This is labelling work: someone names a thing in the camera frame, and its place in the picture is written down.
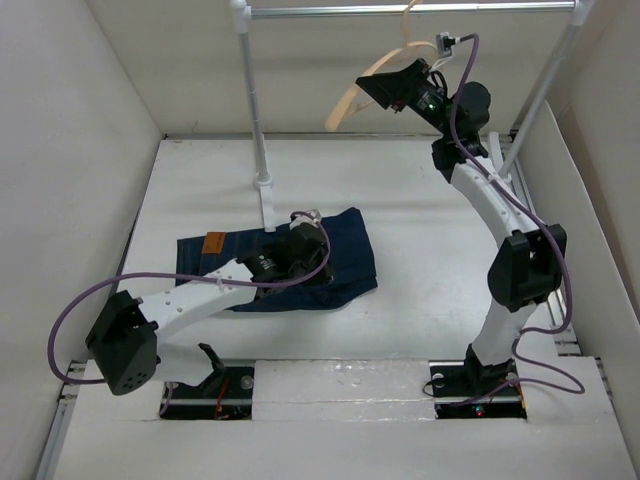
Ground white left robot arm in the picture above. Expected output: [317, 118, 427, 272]
[85, 220, 332, 397]

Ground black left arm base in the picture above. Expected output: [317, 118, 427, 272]
[159, 364, 255, 421]

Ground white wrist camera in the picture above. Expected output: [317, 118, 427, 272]
[289, 209, 322, 230]
[431, 32, 461, 71]

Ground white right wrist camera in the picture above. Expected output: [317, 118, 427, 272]
[431, 32, 461, 71]

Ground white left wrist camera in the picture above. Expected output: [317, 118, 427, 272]
[289, 209, 322, 230]

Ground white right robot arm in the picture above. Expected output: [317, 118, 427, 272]
[356, 59, 567, 394]

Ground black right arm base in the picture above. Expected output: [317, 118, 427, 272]
[423, 361, 527, 420]

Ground beige plastic clothes hanger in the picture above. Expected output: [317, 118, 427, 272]
[324, 0, 441, 132]

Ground dark blue denim trousers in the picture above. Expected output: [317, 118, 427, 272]
[176, 207, 378, 313]

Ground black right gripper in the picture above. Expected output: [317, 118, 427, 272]
[356, 57, 455, 137]

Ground metal clothes rack frame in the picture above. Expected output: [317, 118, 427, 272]
[229, 1, 595, 232]

